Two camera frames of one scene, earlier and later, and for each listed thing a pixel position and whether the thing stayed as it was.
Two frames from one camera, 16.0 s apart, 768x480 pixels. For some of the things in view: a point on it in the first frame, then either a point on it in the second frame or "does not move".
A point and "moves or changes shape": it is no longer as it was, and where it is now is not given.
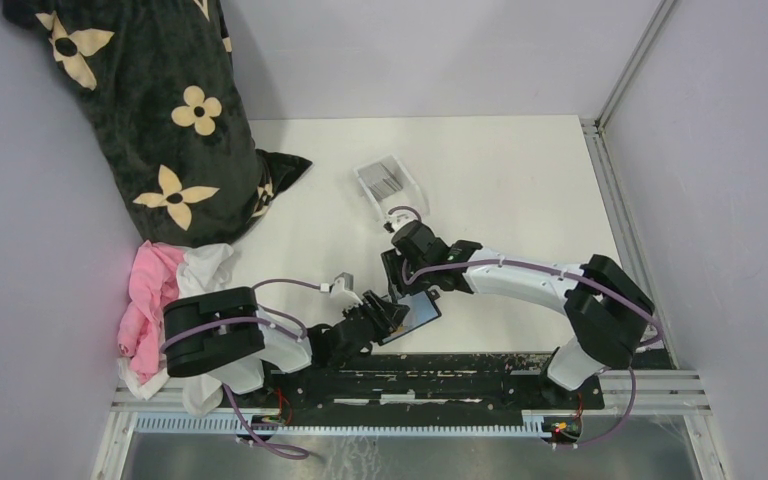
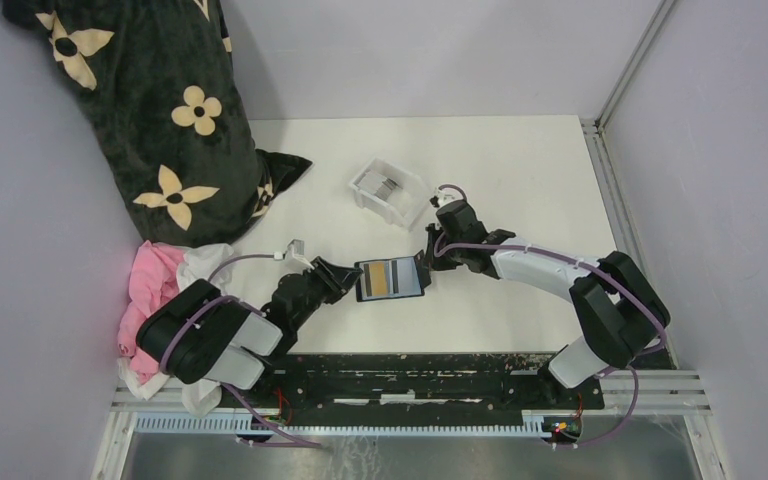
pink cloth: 153,284 does not move
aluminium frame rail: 676,391 does not move
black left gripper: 387,316 to 337,279
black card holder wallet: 423,309 moves or changes shape
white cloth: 206,267 does not move
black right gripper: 391,259 to 438,263
